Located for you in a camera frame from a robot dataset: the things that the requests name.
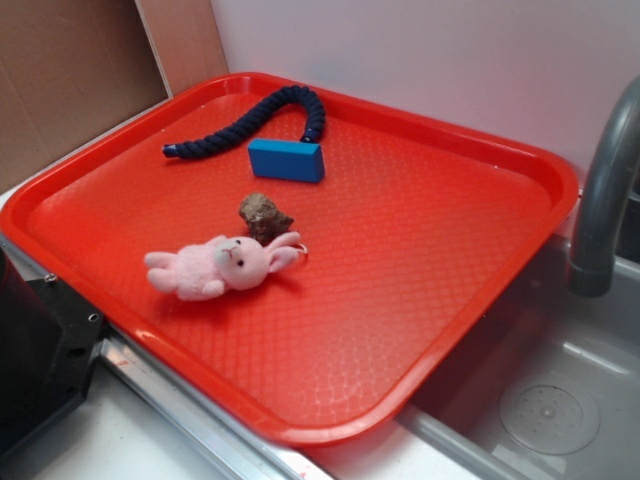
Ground silver metal rail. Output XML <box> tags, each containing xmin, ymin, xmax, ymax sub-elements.
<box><xmin>0</xmin><ymin>234</ymin><xmax>331</xmax><ymax>480</ymax></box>

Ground grey toy faucet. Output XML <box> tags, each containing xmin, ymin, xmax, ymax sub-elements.
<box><xmin>566</xmin><ymin>79</ymin><xmax>639</xmax><ymax>297</ymax></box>

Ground blue rectangular block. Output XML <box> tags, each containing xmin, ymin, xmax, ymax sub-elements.
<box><xmin>248</xmin><ymin>139</ymin><xmax>325</xmax><ymax>183</ymax></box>

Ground pink plush bunny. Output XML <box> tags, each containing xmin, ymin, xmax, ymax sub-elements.
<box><xmin>144</xmin><ymin>232</ymin><xmax>308</xmax><ymax>301</ymax></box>

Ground brown rock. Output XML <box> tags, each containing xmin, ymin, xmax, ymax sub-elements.
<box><xmin>239</xmin><ymin>192</ymin><xmax>294</xmax><ymax>245</ymax></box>

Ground brown cardboard panel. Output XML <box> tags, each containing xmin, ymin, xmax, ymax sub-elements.
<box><xmin>1</xmin><ymin>1</ymin><xmax>227</xmax><ymax>192</ymax></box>

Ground dark blue twisted rope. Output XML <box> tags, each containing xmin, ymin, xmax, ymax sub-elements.
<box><xmin>162</xmin><ymin>85</ymin><xmax>327</xmax><ymax>161</ymax></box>

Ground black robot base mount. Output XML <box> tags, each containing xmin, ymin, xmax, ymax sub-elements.
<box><xmin>1</xmin><ymin>253</ymin><xmax>105</xmax><ymax>461</ymax></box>

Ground grey plastic sink basin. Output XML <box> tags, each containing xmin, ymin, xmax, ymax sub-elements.
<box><xmin>398</xmin><ymin>238</ymin><xmax>639</xmax><ymax>479</ymax></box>

